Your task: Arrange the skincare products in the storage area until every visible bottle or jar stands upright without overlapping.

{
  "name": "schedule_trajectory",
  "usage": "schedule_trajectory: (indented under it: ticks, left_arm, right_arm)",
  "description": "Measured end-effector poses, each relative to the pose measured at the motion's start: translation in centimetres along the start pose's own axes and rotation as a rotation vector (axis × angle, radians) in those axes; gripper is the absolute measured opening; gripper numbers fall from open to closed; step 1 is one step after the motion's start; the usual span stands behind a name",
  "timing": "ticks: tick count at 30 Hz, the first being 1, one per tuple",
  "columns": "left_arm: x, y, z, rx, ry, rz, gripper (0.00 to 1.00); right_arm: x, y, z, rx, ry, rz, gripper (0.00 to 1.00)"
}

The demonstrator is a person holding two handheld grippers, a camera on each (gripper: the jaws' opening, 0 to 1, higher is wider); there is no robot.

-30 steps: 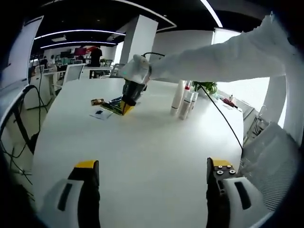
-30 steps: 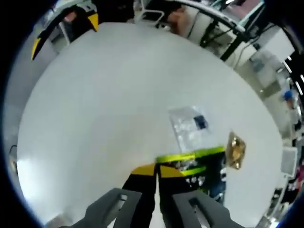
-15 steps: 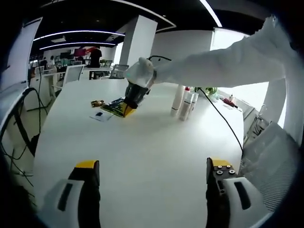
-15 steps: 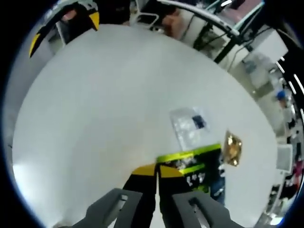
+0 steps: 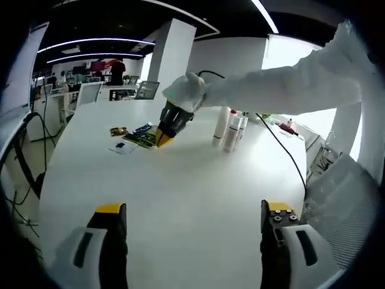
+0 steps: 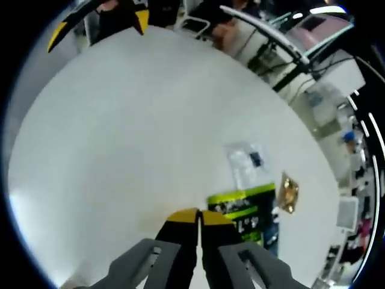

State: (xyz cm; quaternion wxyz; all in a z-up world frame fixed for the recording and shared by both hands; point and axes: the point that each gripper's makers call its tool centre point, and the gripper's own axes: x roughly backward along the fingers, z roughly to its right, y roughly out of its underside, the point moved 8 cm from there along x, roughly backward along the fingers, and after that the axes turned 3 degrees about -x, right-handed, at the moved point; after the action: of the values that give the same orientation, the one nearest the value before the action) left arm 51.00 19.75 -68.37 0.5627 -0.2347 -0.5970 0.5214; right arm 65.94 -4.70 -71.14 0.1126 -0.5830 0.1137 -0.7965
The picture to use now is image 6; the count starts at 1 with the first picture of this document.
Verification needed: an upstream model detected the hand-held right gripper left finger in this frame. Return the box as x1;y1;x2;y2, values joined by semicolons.
90;208;201;289

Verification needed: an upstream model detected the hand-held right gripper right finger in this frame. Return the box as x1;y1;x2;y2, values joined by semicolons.
200;210;310;289

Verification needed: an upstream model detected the green black skincare sachet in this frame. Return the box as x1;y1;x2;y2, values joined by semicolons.
206;181;281;252

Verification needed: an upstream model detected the gold skincare sachet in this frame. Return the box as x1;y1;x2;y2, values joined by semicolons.
276;170;301;215

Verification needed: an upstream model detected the silver skincare sachet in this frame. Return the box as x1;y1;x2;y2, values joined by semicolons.
224;140;274;191

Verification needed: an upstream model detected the white mesh office chair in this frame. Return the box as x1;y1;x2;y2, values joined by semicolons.
336;197;359;231

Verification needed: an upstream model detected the large display screen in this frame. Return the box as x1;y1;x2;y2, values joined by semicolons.
287;12;354;51

